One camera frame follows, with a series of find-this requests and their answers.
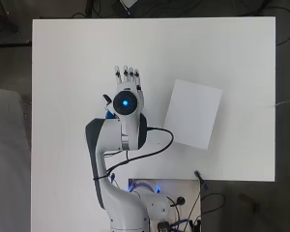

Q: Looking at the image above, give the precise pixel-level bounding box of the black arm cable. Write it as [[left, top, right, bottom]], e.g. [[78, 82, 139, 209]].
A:
[[92, 127, 175, 182]]

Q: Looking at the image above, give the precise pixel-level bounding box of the white floor cable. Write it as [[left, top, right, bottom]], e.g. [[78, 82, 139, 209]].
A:
[[275, 96, 290, 107]]

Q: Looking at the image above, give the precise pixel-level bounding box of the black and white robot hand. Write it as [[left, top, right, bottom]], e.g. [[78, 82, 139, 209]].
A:
[[101, 65, 145, 108]]

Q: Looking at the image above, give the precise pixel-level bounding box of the white flat box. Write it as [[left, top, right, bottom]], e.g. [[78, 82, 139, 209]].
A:
[[163, 78, 223, 151]]

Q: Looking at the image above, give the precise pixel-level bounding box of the grey fabric cover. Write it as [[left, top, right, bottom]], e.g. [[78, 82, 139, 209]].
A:
[[0, 86, 32, 232]]

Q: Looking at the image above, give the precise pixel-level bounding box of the black floor cable loop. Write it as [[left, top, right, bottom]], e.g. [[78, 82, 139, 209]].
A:
[[200, 192, 226, 218]]

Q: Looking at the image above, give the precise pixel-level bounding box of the grey floor device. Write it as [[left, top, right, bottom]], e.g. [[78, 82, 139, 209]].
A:
[[111, 0, 140, 16]]

